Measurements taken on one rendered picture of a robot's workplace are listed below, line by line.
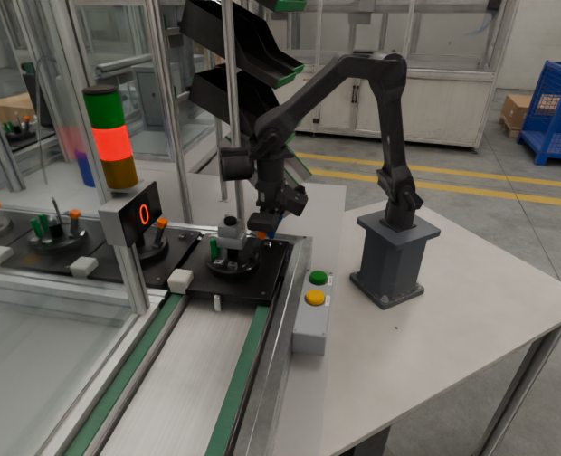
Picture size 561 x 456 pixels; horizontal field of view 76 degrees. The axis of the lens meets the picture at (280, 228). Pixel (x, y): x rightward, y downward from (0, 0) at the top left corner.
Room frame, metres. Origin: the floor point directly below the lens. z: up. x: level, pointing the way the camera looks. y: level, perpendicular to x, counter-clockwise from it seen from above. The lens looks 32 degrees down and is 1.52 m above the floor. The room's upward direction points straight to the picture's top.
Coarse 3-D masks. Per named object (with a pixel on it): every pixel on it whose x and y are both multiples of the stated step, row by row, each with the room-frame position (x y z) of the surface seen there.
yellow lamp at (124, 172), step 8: (104, 160) 0.55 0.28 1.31; (120, 160) 0.55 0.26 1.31; (128, 160) 0.56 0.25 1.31; (104, 168) 0.55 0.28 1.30; (112, 168) 0.54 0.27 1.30; (120, 168) 0.55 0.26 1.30; (128, 168) 0.56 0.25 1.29; (112, 176) 0.54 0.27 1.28; (120, 176) 0.55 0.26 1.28; (128, 176) 0.55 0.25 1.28; (136, 176) 0.57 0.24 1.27; (112, 184) 0.54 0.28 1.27; (120, 184) 0.54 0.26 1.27; (128, 184) 0.55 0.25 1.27; (136, 184) 0.57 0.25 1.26
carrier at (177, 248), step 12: (156, 228) 0.89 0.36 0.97; (168, 228) 0.89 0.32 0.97; (144, 240) 0.78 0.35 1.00; (168, 240) 0.83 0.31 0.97; (180, 240) 0.83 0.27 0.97; (192, 240) 0.83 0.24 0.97; (144, 252) 0.74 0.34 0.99; (156, 252) 0.74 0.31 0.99; (168, 252) 0.77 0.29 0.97; (180, 252) 0.77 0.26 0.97; (144, 264) 0.72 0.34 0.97; (156, 264) 0.72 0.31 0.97; (168, 264) 0.72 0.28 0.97; (180, 264) 0.74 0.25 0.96; (144, 276) 0.67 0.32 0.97; (156, 276) 0.67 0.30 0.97; (168, 276) 0.68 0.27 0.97; (156, 288) 0.64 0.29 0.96
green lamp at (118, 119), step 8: (88, 96) 0.55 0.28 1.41; (96, 96) 0.55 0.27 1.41; (104, 96) 0.55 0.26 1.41; (112, 96) 0.56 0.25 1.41; (88, 104) 0.55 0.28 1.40; (96, 104) 0.54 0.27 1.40; (104, 104) 0.55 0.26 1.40; (112, 104) 0.55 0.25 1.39; (120, 104) 0.57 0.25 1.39; (88, 112) 0.55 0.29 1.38; (96, 112) 0.54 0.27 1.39; (104, 112) 0.55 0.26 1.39; (112, 112) 0.55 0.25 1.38; (120, 112) 0.57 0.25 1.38; (96, 120) 0.54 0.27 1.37; (104, 120) 0.54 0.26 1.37; (112, 120) 0.55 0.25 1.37; (120, 120) 0.56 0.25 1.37; (96, 128) 0.55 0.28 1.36; (104, 128) 0.55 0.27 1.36
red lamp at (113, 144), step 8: (112, 128) 0.55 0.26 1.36; (120, 128) 0.56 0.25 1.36; (96, 136) 0.55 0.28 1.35; (104, 136) 0.54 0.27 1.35; (112, 136) 0.55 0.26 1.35; (120, 136) 0.56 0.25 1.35; (96, 144) 0.55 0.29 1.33; (104, 144) 0.54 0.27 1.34; (112, 144) 0.55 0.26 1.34; (120, 144) 0.55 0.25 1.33; (128, 144) 0.57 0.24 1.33; (104, 152) 0.54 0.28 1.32; (112, 152) 0.54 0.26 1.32; (120, 152) 0.55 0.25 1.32; (128, 152) 0.56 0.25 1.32; (112, 160) 0.55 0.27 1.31
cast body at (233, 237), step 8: (232, 216) 0.74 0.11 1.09; (224, 224) 0.72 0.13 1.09; (232, 224) 0.72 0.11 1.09; (240, 224) 0.74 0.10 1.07; (224, 232) 0.71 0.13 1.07; (232, 232) 0.71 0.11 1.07; (240, 232) 0.74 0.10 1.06; (216, 240) 0.72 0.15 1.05; (224, 240) 0.71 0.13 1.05; (232, 240) 0.71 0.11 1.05; (240, 240) 0.70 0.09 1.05; (232, 248) 0.71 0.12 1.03; (240, 248) 0.71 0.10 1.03
